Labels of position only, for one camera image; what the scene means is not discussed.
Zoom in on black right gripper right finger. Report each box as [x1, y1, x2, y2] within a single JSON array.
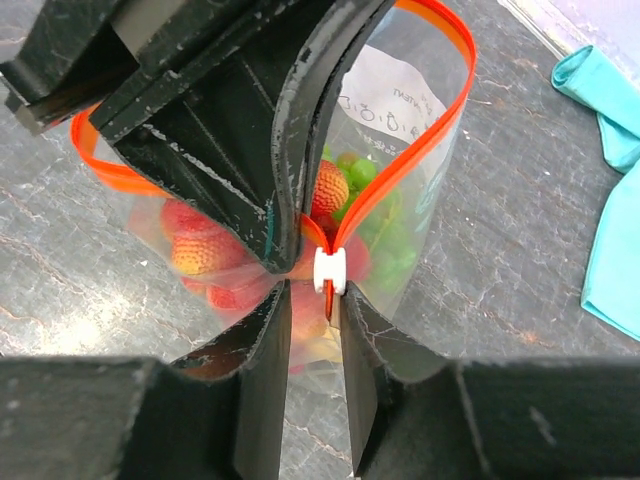
[[340, 284, 639, 479]]

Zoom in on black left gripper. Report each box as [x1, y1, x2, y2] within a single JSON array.
[[1, 1, 274, 135]]

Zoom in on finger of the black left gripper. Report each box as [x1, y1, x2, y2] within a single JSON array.
[[89, 0, 311, 274], [272, 1, 393, 273]]

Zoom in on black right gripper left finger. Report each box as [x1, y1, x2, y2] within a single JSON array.
[[1, 281, 292, 479]]

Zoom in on clear orange zip bag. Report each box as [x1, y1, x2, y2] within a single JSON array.
[[70, 1, 477, 392]]

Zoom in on yellow lemon fruit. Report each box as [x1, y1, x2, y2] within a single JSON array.
[[299, 328, 343, 364]]

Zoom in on red strawberries with leaf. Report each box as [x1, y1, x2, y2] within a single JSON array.
[[159, 160, 348, 366]]

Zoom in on green grapes bunch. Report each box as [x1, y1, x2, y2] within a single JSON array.
[[316, 146, 418, 300]]

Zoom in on teal cloth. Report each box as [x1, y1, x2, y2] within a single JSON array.
[[550, 44, 640, 344]]

